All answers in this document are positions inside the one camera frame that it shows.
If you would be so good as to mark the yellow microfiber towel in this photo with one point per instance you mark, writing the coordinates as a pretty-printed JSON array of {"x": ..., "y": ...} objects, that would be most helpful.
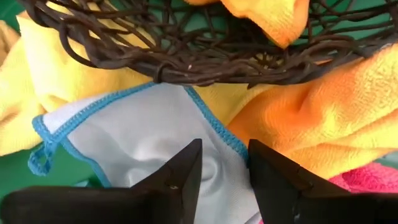
[
  {"x": 62, "y": 77},
  {"x": 6, "y": 40}
]

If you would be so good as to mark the orange microfiber towel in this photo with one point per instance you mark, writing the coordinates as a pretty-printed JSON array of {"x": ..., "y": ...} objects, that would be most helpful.
[
  {"x": 326, "y": 124},
  {"x": 273, "y": 21}
]

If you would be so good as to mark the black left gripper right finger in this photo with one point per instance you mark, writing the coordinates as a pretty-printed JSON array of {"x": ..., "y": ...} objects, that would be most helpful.
[{"x": 280, "y": 193}]

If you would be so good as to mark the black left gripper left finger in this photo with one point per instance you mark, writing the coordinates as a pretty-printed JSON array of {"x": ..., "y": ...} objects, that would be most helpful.
[{"x": 174, "y": 199}]

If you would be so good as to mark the pale blue-edged microfiber towel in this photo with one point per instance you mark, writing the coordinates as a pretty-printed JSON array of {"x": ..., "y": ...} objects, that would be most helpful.
[{"x": 140, "y": 133}]

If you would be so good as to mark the pink microfiber towel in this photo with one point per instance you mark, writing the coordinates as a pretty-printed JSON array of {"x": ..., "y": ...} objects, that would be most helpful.
[{"x": 370, "y": 179}]

